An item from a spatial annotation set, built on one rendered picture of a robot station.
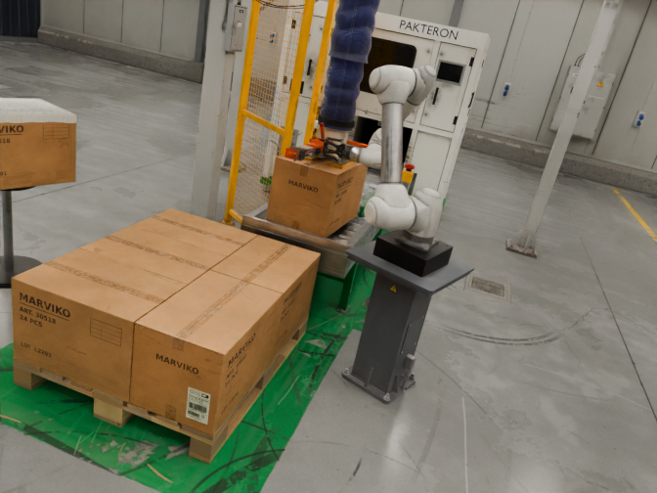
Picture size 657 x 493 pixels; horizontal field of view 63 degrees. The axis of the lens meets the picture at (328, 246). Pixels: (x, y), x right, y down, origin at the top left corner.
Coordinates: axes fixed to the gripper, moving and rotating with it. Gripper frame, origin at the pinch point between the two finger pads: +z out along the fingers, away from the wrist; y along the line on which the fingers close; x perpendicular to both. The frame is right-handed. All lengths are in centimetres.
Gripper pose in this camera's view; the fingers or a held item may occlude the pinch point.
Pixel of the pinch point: (318, 145)
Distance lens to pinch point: 313.2
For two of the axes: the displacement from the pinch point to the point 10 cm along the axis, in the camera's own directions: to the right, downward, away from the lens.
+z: -9.4, -2.8, 2.1
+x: 2.9, -3.1, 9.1
